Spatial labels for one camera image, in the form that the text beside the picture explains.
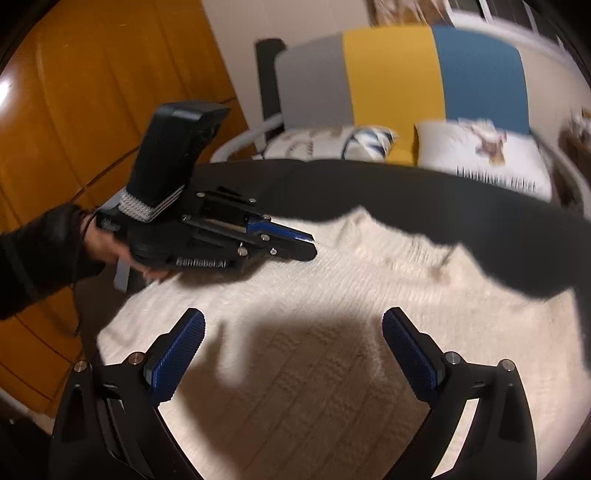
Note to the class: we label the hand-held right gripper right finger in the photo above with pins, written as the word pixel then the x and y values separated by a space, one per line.
pixel 411 355

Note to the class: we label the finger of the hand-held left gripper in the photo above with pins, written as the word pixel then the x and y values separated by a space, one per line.
pixel 281 230
pixel 286 251

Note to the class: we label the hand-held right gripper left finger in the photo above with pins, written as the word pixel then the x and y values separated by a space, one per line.
pixel 178 355

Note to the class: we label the cream knit sweater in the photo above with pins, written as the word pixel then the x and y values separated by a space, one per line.
pixel 346 323

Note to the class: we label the person's left forearm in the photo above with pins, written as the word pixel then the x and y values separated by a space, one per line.
pixel 37 258

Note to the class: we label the person's left hand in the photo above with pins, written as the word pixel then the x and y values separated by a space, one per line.
pixel 106 244

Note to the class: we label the geometric print cushion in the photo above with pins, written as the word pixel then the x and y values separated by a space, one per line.
pixel 323 143

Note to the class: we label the black upright board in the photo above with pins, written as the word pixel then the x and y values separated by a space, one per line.
pixel 270 92

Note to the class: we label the deer print white cushion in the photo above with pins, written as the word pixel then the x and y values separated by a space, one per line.
pixel 461 157

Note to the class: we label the grey yellow blue sofa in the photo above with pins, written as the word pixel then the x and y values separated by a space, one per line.
pixel 392 69

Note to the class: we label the floral curtain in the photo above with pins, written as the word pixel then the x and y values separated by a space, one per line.
pixel 406 9

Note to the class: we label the large barred window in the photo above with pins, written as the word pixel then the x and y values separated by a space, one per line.
pixel 508 18

